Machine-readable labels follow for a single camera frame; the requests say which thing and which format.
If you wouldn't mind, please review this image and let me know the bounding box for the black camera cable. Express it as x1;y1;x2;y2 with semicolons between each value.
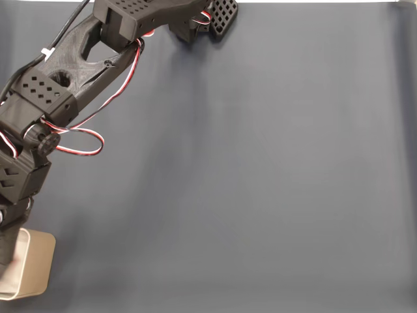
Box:
0;0;91;102

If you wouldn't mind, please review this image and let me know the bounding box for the white red servo cable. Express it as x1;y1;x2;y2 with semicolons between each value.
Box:
194;10;212;33
0;130;18;160
40;37;146;158

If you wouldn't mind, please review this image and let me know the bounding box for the grey table mat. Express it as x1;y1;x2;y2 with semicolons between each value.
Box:
0;2;417;313

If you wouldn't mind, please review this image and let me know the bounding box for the beige box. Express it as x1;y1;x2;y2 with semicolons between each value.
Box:
0;228;57;301

